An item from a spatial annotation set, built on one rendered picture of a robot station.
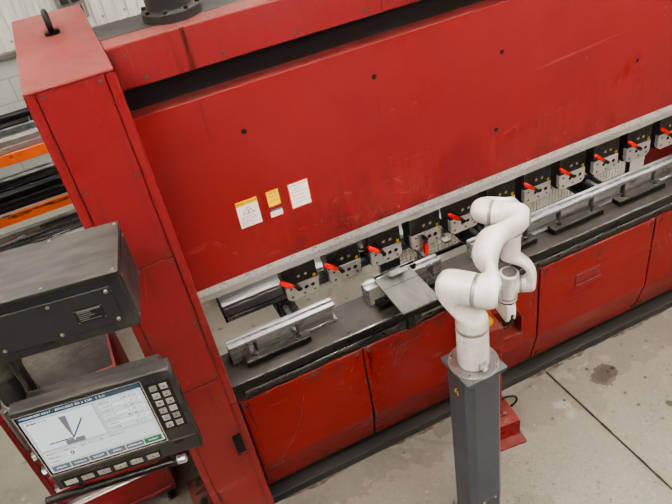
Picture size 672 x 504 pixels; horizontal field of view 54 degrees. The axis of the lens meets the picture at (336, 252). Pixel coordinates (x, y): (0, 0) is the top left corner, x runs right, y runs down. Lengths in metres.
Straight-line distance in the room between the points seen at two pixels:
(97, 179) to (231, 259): 0.71
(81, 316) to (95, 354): 1.26
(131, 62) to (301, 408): 1.68
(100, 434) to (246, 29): 1.32
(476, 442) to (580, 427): 1.00
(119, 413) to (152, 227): 0.58
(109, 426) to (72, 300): 0.46
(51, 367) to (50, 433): 1.06
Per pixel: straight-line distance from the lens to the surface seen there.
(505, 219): 2.47
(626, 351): 4.06
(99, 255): 1.82
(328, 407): 3.13
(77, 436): 2.11
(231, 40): 2.23
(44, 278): 1.82
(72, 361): 3.10
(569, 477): 3.49
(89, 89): 1.98
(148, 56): 2.18
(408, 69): 2.55
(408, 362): 3.19
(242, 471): 3.05
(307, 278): 2.75
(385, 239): 2.82
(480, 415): 2.66
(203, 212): 2.44
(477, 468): 2.92
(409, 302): 2.82
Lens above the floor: 2.88
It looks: 37 degrees down
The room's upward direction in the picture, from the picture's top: 11 degrees counter-clockwise
